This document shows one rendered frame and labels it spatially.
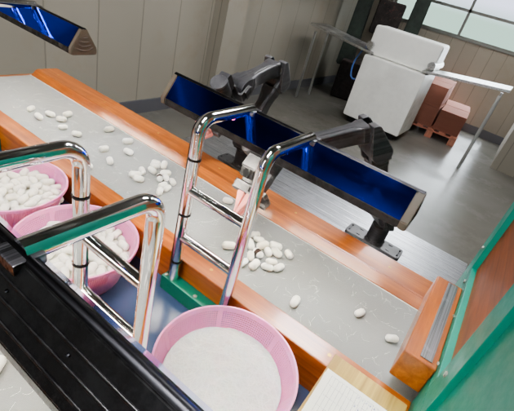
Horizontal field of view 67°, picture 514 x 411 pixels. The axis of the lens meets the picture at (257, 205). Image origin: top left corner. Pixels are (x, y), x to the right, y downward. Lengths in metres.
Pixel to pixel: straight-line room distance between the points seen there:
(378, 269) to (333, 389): 0.44
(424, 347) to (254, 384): 0.32
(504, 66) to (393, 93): 2.35
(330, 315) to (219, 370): 0.30
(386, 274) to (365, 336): 0.23
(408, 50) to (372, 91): 0.57
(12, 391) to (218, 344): 0.34
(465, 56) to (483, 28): 0.41
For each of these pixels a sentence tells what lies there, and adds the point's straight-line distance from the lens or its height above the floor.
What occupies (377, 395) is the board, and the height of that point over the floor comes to 0.78.
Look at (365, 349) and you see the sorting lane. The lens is 0.92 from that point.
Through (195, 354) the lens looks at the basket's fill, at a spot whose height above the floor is 0.73.
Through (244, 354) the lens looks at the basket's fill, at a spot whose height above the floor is 0.73.
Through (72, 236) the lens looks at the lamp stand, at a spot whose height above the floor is 1.11.
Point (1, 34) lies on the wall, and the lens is 2.99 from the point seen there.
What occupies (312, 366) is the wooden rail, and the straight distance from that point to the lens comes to 0.83.
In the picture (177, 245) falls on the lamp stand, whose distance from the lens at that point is 0.86.
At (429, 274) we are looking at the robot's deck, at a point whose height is 0.67.
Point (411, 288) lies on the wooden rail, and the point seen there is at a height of 0.76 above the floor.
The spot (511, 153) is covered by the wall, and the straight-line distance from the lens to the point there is 5.53.
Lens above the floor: 1.37
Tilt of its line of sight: 31 degrees down
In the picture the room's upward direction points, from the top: 16 degrees clockwise
